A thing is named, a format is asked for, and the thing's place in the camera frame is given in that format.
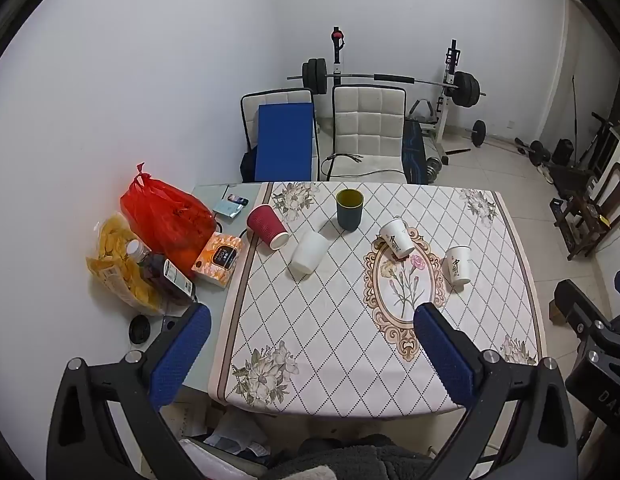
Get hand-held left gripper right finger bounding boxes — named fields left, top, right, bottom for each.
left=414, top=302, right=579, bottom=480

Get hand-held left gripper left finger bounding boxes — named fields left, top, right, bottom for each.
left=46, top=302, right=212, bottom=480

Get dark teal cup yellow inside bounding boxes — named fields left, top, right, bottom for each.
left=336, top=189, right=365, bottom=232

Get white printed paper cup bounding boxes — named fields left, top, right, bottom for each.
left=442, top=245, right=472, bottom=288
left=379, top=217, right=416, bottom=260

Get red ribbed paper cup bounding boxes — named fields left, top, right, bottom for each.
left=247, top=204, right=291, bottom=251

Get plain white paper cup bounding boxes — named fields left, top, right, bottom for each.
left=290, top=230, right=329, bottom=275

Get black round lid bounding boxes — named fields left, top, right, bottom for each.
left=128, top=316, right=150, bottom=345

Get dark drink bottle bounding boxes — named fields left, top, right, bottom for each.
left=126, top=239, right=198, bottom=306

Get brown wooden chair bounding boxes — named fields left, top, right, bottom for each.
left=549, top=162, right=620, bottom=262

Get crumpled papers and plastic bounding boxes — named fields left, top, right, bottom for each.
left=179, top=407, right=271, bottom=463

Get orange tissue box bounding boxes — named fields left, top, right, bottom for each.
left=191, top=232, right=245, bottom=289

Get floral diamond pattern tablecloth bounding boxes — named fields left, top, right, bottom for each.
left=208, top=181, right=547, bottom=417

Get clear bag of yellow chips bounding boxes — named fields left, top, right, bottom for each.
left=86, top=212, right=165, bottom=316

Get red plastic bag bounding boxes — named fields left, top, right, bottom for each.
left=120, top=162, right=217, bottom=261

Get black speaker box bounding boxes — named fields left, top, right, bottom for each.
left=552, top=139, right=576, bottom=166

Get folded black metal stand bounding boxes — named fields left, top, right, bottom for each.
left=575, top=112, right=620, bottom=171

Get black dumbbells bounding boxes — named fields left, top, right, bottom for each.
left=515, top=137, right=552, bottom=167

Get stack of weight plates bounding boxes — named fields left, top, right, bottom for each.
left=426, top=156, right=449, bottom=184

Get short barbell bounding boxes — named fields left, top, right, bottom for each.
left=465, top=121, right=522, bottom=150

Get black bag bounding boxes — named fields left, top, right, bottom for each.
left=240, top=149, right=259, bottom=183

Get dark weight bench pad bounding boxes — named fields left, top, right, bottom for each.
left=402, top=119, right=427, bottom=185

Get white barbell rack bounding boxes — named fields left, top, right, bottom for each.
left=331, top=26, right=472, bottom=161

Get blue folded mat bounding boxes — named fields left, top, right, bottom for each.
left=254, top=103, right=315, bottom=182

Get barbell with black plates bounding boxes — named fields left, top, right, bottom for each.
left=287, top=58, right=487, bottom=109

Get white padded chair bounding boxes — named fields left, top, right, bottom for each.
left=241, top=88, right=321, bottom=183
left=317, top=85, right=408, bottom=184

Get black cable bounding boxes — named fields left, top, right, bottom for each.
left=320, top=152, right=367, bottom=181

